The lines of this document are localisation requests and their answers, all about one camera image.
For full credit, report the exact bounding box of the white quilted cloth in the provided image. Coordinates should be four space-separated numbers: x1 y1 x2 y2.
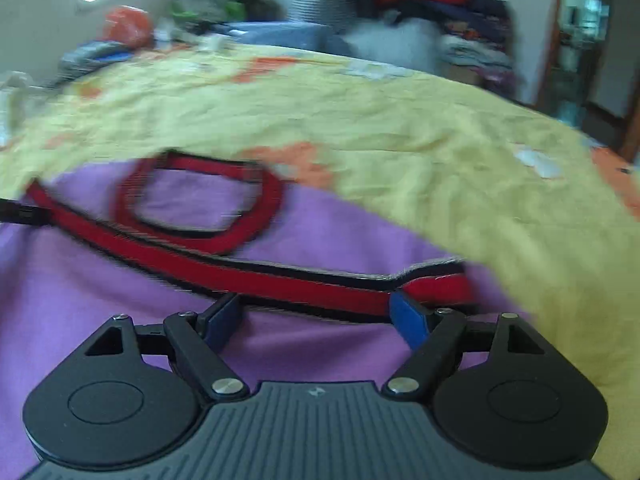
0 70 36 146

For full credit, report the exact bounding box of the purple sweater with red trim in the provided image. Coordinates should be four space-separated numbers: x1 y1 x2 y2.
0 149 531 480

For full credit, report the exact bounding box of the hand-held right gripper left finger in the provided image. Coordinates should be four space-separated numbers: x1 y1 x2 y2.
82 292 251 402

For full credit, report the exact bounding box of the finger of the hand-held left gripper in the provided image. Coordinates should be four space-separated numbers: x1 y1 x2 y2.
0 198 52 228

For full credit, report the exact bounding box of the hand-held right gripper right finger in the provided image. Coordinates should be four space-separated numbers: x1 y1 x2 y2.
382 291 551 401

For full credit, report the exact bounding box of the white stuffed bag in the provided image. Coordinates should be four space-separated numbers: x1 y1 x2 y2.
347 17 443 73

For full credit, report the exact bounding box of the orange plastic bag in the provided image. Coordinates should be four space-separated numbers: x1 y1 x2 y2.
102 5 153 48

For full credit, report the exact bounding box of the yellow carrot print quilt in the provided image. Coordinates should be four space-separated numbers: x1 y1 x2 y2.
0 42 640 480

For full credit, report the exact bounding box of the wooden door frame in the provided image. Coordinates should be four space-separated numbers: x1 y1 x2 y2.
537 0 640 161

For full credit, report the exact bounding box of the dark backpack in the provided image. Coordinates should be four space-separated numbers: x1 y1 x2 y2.
240 0 281 21

